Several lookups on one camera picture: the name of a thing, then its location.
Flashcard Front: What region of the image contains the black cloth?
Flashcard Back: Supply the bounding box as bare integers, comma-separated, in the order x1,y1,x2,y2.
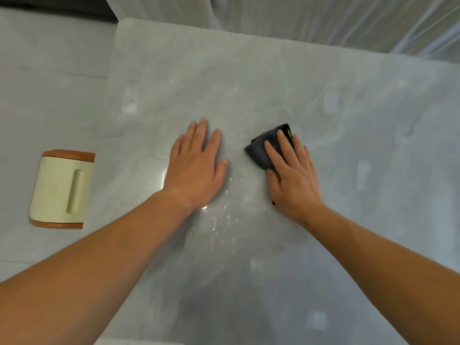
244,123,300,173

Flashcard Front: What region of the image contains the person's right forearm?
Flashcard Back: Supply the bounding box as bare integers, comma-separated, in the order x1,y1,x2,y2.
300,206,460,345

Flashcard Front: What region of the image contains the clear plastic sheet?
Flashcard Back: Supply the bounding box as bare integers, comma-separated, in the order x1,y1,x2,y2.
102,0,460,63

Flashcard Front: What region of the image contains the person's left hand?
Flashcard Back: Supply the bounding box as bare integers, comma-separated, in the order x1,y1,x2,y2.
161,118,229,212

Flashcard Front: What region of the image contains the person's left forearm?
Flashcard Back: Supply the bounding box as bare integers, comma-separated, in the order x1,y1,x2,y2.
0,190,195,345

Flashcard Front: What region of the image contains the person's right hand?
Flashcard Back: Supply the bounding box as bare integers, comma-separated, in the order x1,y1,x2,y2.
264,130,326,227

